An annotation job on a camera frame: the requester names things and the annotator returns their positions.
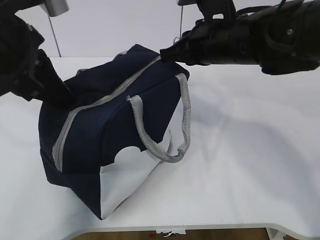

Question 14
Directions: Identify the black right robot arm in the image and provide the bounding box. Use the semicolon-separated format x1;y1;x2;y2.
160;0;320;76

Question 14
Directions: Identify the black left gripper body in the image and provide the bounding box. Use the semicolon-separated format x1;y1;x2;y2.
10;49;58;101

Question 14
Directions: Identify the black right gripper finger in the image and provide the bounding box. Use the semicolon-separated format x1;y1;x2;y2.
159;37;192;63

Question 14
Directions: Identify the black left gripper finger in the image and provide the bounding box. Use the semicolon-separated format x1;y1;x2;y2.
42;74;75;109

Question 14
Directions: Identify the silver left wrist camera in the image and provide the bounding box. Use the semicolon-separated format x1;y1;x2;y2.
40;0;70;17

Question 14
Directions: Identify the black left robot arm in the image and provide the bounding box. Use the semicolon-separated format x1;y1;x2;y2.
0;0;75;109

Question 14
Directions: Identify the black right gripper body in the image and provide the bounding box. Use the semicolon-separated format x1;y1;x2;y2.
180;20;250;66

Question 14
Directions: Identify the navy blue lunch bag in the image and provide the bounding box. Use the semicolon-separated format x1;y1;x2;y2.
38;44;192;220

